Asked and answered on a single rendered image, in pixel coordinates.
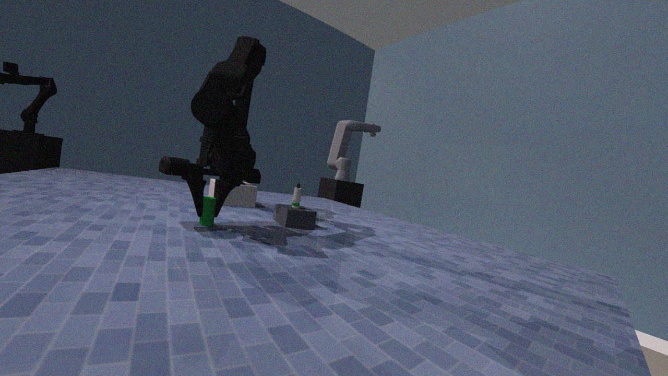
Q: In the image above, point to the green cylinder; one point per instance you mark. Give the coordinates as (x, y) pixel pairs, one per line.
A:
(208, 211)

